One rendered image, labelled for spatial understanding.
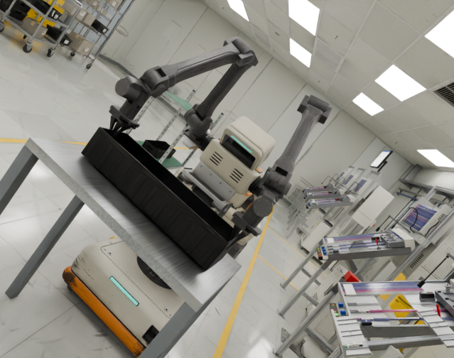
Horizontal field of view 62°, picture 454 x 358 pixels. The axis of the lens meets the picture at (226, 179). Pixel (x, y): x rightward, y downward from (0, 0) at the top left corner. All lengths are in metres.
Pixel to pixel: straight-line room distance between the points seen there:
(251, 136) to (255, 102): 9.35
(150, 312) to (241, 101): 9.54
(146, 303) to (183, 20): 10.59
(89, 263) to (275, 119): 9.34
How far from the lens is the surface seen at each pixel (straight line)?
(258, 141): 1.65
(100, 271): 1.95
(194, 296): 1.02
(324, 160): 10.88
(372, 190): 7.01
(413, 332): 2.33
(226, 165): 1.71
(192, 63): 1.38
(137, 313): 1.91
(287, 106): 10.93
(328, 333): 3.88
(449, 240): 3.81
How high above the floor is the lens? 1.24
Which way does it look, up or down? 9 degrees down
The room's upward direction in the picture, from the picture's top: 39 degrees clockwise
